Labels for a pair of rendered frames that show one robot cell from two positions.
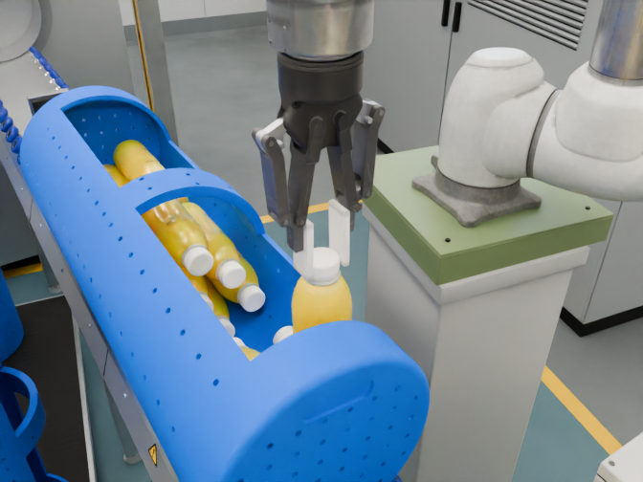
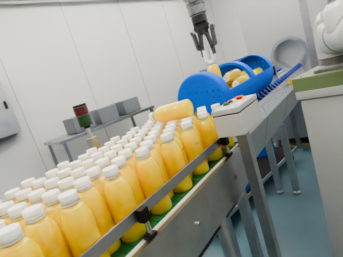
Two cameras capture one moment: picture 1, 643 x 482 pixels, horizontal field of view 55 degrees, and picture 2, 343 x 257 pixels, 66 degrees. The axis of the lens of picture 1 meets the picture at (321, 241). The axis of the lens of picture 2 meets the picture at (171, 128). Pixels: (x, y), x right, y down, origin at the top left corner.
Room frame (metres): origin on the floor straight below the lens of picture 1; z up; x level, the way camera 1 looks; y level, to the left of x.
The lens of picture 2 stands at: (-0.19, -1.22, 1.26)
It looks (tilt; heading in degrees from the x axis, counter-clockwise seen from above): 11 degrees down; 71
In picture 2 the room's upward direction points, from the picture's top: 17 degrees counter-clockwise
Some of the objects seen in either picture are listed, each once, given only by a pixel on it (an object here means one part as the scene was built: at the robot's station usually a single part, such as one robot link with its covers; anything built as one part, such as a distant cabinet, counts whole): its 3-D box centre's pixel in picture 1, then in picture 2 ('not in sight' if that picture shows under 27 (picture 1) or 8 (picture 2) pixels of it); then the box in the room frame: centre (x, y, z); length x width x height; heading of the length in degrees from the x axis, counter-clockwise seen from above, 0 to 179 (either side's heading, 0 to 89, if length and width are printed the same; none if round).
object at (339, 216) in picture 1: (339, 233); (213, 54); (0.54, -0.02, 1.30); 0.03 x 0.01 x 0.07; 33
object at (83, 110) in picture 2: not in sight; (81, 110); (-0.15, 0.06, 1.23); 0.06 x 0.06 x 0.04
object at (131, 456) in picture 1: (114, 388); (272, 160); (1.21, 0.59, 0.31); 0.06 x 0.06 x 0.63; 33
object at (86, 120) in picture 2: not in sight; (84, 120); (-0.15, 0.06, 1.18); 0.06 x 0.06 x 0.05
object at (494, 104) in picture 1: (494, 114); (333, 31); (1.02, -0.30, 1.23); 0.18 x 0.16 x 0.22; 56
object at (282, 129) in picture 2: not in sight; (289, 159); (1.29, 0.47, 0.31); 0.06 x 0.06 x 0.63; 33
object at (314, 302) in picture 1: (321, 329); (215, 79); (0.53, 0.00, 1.17); 0.07 x 0.07 x 0.19
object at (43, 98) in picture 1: (55, 122); (271, 75); (1.49, 0.68, 1.00); 0.10 x 0.04 x 0.15; 123
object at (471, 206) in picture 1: (470, 177); (338, 60); (1.05, -0.28, 1.09); 0.22 x 0.18 x 0.06; 28
